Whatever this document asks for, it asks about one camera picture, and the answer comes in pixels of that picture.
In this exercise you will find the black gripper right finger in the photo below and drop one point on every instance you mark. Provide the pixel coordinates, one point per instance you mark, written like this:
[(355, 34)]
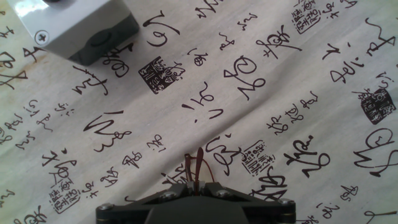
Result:
[(264, 208)]

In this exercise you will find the beige calligraphy print tablecloth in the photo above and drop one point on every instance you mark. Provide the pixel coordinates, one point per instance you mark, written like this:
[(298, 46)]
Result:
[(248, 109)]

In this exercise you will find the brown thin-frame glasses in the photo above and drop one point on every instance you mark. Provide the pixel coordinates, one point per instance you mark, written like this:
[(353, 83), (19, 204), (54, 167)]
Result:
[(199, 161)]

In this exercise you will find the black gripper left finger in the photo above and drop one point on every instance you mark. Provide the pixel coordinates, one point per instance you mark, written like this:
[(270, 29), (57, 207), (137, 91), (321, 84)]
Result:
[(133, 205)]

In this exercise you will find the grey box flat red button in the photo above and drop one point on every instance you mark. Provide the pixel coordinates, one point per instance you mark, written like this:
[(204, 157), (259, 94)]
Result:
[(77, 21)]

